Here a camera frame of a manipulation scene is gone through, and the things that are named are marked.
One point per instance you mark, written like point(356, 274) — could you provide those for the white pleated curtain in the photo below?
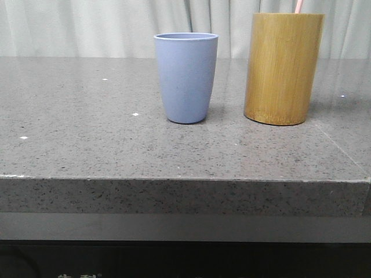
point(125, 28)

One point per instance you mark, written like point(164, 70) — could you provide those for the dark cabinet front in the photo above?
point(182, 259)

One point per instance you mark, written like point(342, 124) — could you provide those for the bamboo cylinder holder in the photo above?
point(284, 51)

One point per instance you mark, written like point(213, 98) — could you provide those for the blue plastic cup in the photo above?
point(186, 66)

